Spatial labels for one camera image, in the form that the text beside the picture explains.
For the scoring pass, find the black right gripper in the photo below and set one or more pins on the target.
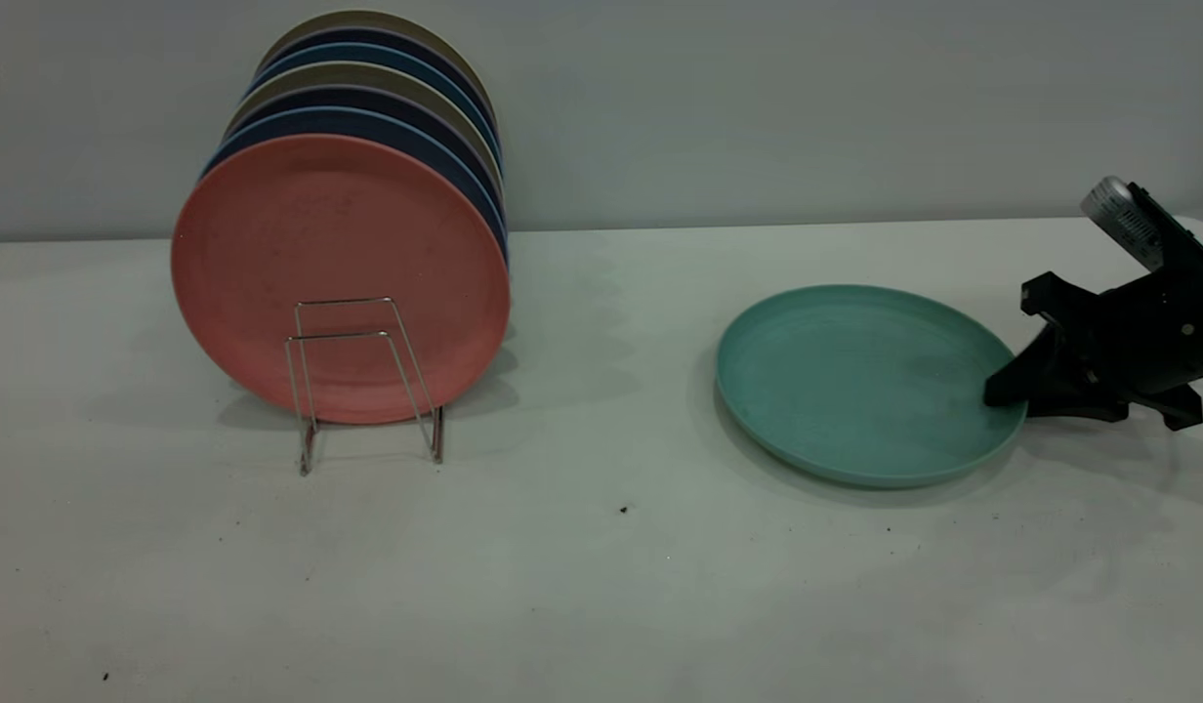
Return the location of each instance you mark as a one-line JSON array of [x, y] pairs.
[[1148, 332]]

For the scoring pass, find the green round plate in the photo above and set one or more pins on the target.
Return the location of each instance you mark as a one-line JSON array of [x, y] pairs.
[[846, 381]]

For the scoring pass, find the pink round plate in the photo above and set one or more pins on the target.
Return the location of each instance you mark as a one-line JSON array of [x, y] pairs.
[[338, 244]]

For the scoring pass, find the navy blue round plate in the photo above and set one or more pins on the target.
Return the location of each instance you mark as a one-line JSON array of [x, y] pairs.
[[367, 122]]

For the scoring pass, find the dark purple round plate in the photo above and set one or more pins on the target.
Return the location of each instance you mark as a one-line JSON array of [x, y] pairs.
[[367, 97]]

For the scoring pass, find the beige round plate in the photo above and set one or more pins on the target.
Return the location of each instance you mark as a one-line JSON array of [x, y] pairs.
[[367, 74], [377, 18]]

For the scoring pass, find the teal blue round plate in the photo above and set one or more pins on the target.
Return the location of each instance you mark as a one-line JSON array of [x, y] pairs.
[[377, 53]]

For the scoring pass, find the dark navy round plate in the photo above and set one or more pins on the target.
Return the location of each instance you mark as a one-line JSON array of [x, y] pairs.
[[382, 35]]

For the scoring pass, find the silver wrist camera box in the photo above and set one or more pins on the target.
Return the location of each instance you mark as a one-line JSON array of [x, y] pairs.
[[1119, 217]]

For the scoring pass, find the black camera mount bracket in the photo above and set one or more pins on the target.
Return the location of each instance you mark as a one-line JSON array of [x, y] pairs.
[[1173, 244]]

